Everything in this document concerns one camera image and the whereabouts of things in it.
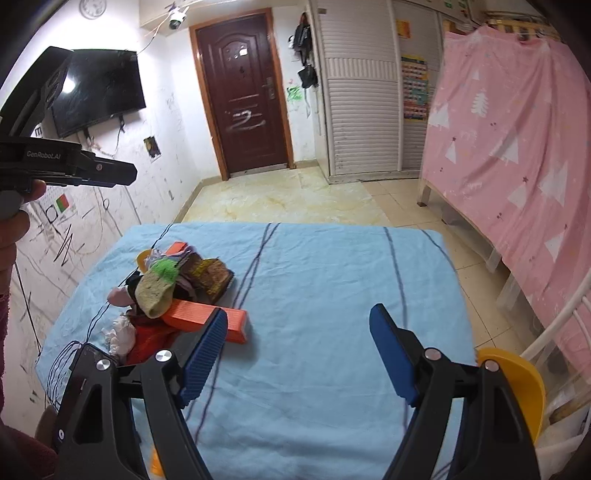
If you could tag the round wall clock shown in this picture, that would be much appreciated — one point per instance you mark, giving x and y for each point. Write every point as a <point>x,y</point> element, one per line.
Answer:
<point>92,8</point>

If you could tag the yellow plastic piece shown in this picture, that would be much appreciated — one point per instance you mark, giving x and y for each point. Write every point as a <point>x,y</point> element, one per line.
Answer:
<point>141,259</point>

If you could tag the person's maroon clothing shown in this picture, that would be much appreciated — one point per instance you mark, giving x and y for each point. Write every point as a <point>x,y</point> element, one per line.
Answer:
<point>23,452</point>

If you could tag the black hanging bag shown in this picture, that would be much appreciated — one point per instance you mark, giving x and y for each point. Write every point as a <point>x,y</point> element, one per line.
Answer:
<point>302,34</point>
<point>308,76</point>

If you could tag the white metal rack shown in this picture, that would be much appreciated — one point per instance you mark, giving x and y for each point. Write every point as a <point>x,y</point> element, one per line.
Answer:
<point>568,311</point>

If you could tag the pink tree-print bed sheet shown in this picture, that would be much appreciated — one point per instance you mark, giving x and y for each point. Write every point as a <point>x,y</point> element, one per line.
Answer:
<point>508,138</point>

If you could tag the red plastic bag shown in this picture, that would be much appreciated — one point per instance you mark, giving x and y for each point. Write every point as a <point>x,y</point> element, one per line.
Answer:
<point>147,342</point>

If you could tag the broken wall socket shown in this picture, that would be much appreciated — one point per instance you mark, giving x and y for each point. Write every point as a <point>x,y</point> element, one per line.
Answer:
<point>152,147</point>

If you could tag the white crumpled tissue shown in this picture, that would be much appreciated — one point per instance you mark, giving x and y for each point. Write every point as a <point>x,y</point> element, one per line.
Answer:
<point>119,337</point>

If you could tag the pink crumpled item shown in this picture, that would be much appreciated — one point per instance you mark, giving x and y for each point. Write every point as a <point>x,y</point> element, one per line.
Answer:
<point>119,296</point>

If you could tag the white security camera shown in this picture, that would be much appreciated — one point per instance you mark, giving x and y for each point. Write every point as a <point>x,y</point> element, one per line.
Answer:
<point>176,19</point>

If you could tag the yellow plastic chair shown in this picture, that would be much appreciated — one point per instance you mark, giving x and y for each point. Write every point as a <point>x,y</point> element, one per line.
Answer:
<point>521,383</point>

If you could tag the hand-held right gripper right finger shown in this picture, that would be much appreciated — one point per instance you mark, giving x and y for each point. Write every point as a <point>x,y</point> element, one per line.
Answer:
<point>392,355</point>

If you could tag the black wall television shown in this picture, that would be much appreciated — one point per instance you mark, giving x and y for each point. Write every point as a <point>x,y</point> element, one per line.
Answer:
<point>97,87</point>

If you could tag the white louvered wardrobe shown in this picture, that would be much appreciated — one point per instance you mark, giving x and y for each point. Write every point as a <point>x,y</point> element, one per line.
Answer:
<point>360,92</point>

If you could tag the long orange box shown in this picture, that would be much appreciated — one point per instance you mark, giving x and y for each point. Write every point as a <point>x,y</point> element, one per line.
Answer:
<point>233,323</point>

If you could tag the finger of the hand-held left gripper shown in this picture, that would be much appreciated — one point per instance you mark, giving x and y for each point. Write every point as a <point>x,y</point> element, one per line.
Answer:
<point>113,170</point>

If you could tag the small orange box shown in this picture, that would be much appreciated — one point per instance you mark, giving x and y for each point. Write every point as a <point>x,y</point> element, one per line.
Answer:
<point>176,249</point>

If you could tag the flag wall sticker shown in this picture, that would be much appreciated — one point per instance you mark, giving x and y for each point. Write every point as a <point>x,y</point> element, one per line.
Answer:
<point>64,204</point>

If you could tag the dark brown door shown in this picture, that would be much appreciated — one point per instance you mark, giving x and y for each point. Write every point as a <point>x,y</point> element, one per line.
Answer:
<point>240,92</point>

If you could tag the purple patterned sock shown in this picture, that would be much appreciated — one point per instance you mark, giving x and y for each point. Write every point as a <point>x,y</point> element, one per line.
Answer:
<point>156,258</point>

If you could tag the brown snack packet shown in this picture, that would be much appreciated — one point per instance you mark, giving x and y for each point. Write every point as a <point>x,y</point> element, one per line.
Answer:
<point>210,277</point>

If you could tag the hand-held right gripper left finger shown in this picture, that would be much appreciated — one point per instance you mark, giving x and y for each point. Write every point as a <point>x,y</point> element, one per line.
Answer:
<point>201,360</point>

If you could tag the light blue striped sheet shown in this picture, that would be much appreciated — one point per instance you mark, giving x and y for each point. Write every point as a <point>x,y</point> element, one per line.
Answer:
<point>300,300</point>

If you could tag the person's left hand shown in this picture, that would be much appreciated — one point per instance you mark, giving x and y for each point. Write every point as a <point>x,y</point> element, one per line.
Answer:
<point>13,244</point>

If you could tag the orange wardrobe sticker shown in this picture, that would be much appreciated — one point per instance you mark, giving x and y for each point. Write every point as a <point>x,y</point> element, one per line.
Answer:
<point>403,28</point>

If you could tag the white plastic bag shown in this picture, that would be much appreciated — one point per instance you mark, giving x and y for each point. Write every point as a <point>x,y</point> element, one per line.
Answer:
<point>565,443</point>

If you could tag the colourful chart poster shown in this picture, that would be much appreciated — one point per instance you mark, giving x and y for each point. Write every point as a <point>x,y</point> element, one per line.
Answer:
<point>414,87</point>

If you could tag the beige sock with green cuff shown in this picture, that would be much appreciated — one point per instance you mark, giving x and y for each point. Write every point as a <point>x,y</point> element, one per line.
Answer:
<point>154,295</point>

